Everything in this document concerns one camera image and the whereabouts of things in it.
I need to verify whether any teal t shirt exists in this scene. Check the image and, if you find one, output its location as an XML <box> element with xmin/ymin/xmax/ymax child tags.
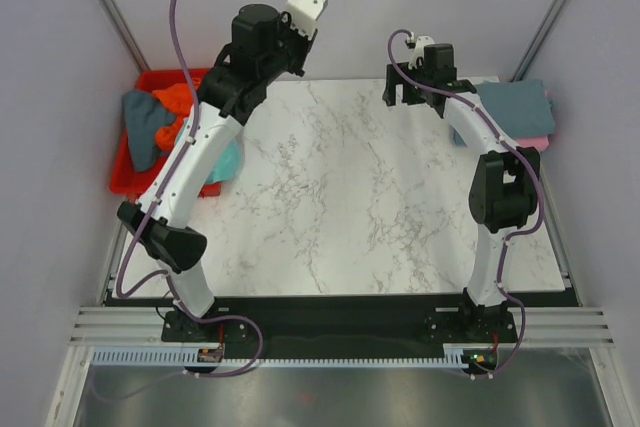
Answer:
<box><xmin>205</xmin><ymin>139</ymin><xmax>244</xmax><ymax>185</ymax></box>

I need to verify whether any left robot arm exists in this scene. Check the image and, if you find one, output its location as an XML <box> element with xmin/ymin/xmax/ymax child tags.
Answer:
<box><xmin>117</xmin><ymin>0</ymin><xmax>326</xmax><ymax>340</ymax></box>

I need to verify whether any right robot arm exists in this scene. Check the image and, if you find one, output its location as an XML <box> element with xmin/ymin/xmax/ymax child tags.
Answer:
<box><xmin>382</xmin><ymin>32</ymin><xmax>544</xmax><ymax>342</ymax></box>

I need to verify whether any folded grey blue shirt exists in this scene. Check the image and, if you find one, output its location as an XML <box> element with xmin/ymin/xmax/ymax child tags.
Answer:
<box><xmin>476</xmin><ymin>79</ymin><xmax>548</xmax><ymax>140</ymax></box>

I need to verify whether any orange t shirt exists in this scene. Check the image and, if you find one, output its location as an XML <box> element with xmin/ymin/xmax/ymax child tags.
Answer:
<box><xmin>152</xmin><ymin>82</ymin><xmax>193</xmax><ymax>152</ymax></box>

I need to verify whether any folded pink shirt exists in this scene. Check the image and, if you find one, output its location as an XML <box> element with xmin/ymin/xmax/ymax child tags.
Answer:
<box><xmin>512</xmin><ymin>82</ymin><xmax>556</xmax><ymax>151</ymax></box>

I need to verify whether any grey blue crumpled shirt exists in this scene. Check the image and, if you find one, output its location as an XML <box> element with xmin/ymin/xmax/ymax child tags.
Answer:
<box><xmin>122</xmin><ymin>89</ymin><xmax>176</xmax><ymax>172</ymax></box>

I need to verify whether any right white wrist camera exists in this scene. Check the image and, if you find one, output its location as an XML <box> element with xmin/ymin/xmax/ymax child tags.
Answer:
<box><xmin>405</xmin><ymin>32</ymin><xmax>435</xmax><ymax>70</ymax></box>

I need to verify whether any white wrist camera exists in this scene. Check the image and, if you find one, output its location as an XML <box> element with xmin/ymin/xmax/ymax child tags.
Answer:
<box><xmin>284</xmin><ymin>0</ymin><xmax>328</xmax><ymax>39</ymax></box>
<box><xmin>405</xmin><ymin>32</ymin><xmax>435</xmax><ymax>70</ymax></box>

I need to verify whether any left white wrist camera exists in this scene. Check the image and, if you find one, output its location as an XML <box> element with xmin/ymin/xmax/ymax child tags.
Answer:
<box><xmin>284</xmin><ymin>0</ymin><xmax>328</xmax><ymax>39</ymax></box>

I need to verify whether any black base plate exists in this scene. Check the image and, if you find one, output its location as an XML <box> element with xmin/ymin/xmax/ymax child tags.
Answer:
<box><xmin>106</xmin><ymin>290</ymin><xmax>579</xmax><ymax>359</ymax></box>

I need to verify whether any aluminium frame rail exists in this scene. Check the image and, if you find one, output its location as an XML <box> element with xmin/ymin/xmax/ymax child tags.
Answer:
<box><xmin>71</xmin><ymin>307</ymin><xmax>614</xmax><ymax>348</ymax></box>

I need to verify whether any white slotted cable duct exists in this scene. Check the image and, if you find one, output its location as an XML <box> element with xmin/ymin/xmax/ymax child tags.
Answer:
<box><xmin>91</xmin><ymin>345</ymin><xmax>496</xmax><ymax>369</ymax></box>

